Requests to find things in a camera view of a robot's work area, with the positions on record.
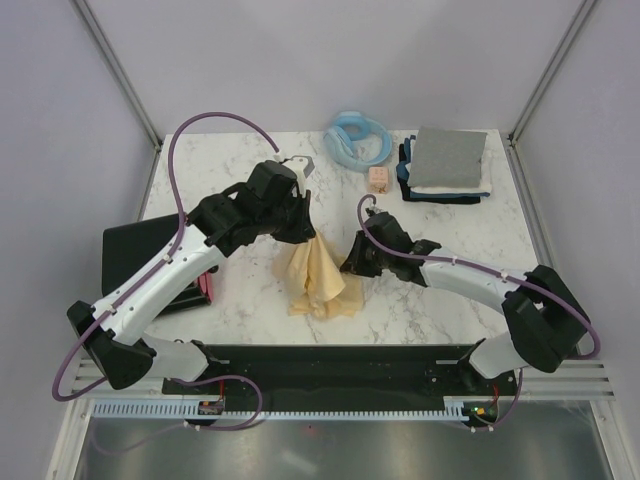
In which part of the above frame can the yellow t shirt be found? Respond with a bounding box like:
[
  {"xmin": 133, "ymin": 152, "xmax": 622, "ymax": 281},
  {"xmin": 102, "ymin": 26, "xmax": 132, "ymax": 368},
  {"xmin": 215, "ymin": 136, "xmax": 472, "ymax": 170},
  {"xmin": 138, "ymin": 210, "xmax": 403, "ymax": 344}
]
[{"xmin": 272, "ymin": 233, "xmax": 364, "ymax": 320}]

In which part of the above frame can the small pink cube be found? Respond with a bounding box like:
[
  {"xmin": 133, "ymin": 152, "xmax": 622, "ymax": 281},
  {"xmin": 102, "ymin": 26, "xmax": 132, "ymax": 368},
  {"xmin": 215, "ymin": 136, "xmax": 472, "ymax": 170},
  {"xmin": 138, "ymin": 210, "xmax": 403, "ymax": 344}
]
[{"xmin": 367, "ymin": 166, "xmax": 391, "ymax": 194}]

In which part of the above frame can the black pink drawer organizer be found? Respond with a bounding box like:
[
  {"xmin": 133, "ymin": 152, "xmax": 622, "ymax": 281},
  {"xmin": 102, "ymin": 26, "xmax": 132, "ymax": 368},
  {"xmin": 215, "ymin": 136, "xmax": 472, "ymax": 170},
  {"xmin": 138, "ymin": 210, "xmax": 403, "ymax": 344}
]
[{"xmin": 101, "ymin": 214, "xmax": 216, "ymax": 316}]

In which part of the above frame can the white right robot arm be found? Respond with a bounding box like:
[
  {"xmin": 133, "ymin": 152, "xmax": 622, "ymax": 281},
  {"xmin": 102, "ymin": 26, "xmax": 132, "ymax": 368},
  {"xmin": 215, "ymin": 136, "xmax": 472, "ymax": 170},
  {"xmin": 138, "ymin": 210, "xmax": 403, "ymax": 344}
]
[{"xmin": 340, "ymin": 230, "xmax": 595, "ymax": 394}]

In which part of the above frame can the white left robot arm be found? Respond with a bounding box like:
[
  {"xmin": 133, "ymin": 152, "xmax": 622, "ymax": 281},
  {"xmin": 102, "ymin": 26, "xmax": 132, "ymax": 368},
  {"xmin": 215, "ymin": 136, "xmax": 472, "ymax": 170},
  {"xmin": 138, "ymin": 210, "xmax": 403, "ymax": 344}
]
[{"xmin": 67, "ymin": 184, "xmax": 315, "ymax": 393}]

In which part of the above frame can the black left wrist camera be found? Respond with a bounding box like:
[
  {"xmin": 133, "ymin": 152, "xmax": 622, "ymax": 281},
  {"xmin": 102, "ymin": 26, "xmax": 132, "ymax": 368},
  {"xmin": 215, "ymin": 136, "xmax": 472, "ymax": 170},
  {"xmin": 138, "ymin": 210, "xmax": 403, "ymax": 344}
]
[{"xmin": 246, "ymin": 160, "xmax": 297, "ymax": 202}]

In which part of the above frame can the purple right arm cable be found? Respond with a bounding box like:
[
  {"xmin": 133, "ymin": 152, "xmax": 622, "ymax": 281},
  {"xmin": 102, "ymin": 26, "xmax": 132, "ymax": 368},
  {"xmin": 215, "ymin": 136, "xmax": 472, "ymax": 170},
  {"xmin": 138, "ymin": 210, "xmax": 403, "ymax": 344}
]
[{"xmin": 355, "ymin": 194, "xmax": 604, "ymax": 434}]

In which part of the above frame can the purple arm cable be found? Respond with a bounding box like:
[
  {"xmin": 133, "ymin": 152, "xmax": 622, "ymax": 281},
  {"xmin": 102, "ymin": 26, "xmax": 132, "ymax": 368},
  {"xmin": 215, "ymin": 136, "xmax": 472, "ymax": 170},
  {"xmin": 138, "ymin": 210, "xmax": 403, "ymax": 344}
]
[
  {"xmin": 355, "ymin": 194, "xmax": 604, "ymax": 434},
  {"xmin": 52, "ymin": 112, "xmax": 281, "ymax": 456}
]

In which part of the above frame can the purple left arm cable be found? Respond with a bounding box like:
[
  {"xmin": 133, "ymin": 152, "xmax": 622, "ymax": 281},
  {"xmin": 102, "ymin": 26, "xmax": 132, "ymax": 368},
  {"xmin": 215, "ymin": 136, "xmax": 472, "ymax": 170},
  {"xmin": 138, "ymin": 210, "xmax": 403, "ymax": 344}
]
[{"xmin": 52, "ymin": 112, "xmax": 281, "ymax": 456}]

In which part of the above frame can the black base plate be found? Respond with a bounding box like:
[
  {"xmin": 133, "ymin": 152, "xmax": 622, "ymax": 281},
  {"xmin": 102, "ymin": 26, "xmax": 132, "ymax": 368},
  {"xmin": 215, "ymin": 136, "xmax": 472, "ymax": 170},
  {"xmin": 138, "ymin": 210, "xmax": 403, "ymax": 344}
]
[{"xmin": 162, "ymin": 345, "xmax": 516, "ymax": 411}]

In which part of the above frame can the aluminium frame post left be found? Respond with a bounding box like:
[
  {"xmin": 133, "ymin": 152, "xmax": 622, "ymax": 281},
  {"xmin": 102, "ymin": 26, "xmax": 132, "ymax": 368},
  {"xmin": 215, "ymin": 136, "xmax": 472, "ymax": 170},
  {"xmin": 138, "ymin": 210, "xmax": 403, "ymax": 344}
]
[{"xmin": 70, "ymin": 0, "xmax": 163, "ymax": 153}]

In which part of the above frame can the aluminium frame post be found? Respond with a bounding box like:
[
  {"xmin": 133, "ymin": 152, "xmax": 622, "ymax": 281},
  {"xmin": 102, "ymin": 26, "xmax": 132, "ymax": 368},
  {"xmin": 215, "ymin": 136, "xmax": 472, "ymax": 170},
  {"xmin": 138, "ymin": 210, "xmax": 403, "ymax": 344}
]
[
  {"xmin": 70, "ymin": 0, "xmax": 163, "ymax": 153},
  {"xmin": 506, "ymin": 0, "xmax": 601, "ymax": 148}
]

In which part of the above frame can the white slotted cable duct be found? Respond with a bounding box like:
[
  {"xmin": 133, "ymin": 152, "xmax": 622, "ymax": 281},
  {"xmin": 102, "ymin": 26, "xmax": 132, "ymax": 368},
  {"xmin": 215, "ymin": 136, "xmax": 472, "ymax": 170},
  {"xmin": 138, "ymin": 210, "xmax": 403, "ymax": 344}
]
[{"xmin": 92, "ymin": 396, "xmax": 499, "ymax": 422}]

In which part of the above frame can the aluminium frame rail front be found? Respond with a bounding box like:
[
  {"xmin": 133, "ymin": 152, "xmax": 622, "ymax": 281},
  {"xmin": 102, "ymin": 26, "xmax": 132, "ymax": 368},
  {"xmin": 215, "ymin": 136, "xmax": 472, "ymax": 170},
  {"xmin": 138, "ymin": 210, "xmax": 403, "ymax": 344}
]
[{"xmin": 84, "ymin": 360, "xmax": 615, "ymax": 401}]

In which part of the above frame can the aluminium frame post right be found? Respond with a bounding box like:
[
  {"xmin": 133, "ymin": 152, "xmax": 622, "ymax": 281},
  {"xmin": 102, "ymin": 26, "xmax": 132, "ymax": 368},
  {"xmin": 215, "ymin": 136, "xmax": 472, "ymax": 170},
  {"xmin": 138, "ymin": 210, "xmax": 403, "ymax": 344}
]
[{"xmin": 506, "ymin": 0, "xmax": 601, "ymax": 148}]

